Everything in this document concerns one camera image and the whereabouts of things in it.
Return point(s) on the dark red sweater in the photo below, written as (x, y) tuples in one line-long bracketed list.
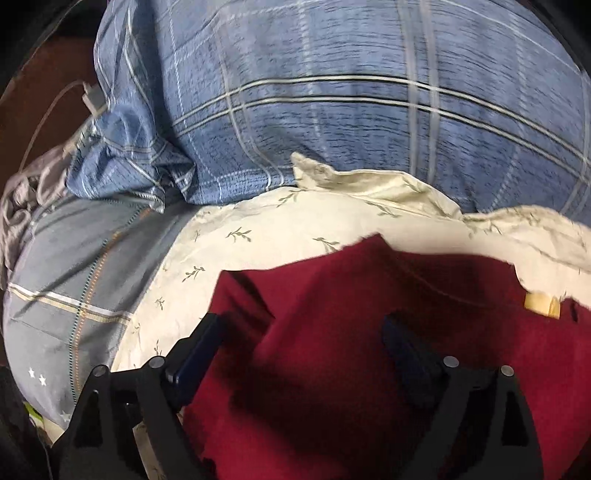
[(332, 323)]

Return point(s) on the grey-blue star pillow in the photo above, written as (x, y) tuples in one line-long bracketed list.
[(55, 286)]

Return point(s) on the blue plaid quilt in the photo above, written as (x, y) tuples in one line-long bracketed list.
[(323, 138)]

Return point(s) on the cream floral blanket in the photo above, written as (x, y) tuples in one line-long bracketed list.
[(258, 249)]

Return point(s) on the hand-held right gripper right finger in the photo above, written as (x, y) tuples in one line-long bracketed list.
[(406, 350)]

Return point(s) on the white charger plug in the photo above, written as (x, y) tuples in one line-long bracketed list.
[(94, 99)]

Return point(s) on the grey crumpled cloth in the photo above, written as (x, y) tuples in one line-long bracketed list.
[(41, 184)]

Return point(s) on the dark cloth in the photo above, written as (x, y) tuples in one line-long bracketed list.
[(18, 415)]

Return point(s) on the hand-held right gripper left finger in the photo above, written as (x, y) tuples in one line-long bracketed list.
[(198, 350)]

